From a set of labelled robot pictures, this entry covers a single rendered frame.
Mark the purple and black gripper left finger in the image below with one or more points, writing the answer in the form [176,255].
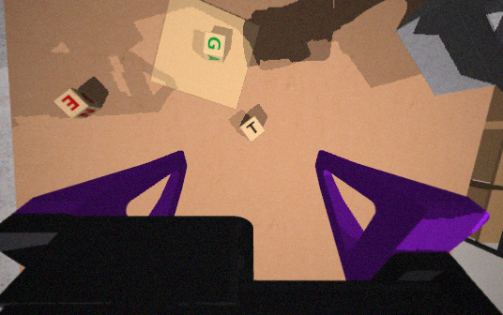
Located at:
[110,194]

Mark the beige letter block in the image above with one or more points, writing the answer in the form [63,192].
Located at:
[77,104]
[251,128]
[214,47]

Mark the tan flat mat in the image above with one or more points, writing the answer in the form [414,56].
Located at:
[180,61]

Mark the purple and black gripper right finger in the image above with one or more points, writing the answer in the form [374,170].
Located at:
[409,216]

